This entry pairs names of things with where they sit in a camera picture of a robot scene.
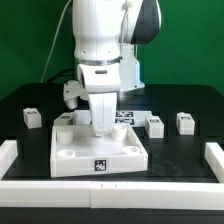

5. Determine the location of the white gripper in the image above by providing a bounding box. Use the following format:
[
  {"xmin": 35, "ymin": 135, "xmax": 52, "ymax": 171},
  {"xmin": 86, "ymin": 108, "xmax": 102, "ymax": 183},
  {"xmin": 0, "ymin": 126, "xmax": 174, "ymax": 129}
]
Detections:
[{"xmin": 77, "ymin": 63, "xmax": 121, "ymax": 136}]

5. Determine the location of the white square tabletop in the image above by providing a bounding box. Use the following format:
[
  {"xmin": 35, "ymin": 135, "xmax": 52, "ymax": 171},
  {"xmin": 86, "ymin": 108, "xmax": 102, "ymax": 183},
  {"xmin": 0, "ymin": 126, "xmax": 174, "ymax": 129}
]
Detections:
[{"xmin": 50, "ymin": 124, "xmax": 148, "ymax": 177}]

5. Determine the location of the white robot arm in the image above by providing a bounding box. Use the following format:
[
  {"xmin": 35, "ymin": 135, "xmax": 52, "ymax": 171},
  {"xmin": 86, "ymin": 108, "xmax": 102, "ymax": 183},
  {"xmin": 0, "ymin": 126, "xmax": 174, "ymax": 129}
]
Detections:
[{"xmin": 64, "ymin": 0, "xmax": 161, "ymax": 136}]

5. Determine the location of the white U-shaped fence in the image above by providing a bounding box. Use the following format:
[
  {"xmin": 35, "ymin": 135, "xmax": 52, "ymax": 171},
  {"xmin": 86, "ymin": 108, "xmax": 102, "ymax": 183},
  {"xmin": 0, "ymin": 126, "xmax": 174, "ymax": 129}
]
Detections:
[{"xmin": 0, "ymin": 140, "xmax": 224, "ymax": 210}]

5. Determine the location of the white marker base plate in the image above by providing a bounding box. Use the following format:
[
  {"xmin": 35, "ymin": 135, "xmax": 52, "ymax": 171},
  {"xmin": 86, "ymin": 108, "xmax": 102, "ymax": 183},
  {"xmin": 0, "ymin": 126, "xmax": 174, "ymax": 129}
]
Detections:
[{"xmin": 75, "ymin": 110, "xmax": 152, "ymax": 127}]

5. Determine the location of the black cable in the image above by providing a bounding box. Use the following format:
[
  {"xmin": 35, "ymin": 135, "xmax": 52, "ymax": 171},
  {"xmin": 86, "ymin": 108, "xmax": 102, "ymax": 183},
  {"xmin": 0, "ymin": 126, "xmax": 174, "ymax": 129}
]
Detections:
[{"xmin": 46, "ymin": 67, "xmax": 77, "ymax": 84}]

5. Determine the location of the white cable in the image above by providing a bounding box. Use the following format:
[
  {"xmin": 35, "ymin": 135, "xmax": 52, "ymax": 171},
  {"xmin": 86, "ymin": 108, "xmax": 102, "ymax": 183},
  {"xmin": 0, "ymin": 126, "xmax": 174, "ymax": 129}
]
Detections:
[{"xmin": 40, "ymin": 0, "xmax": 74, "ymax": 84}]

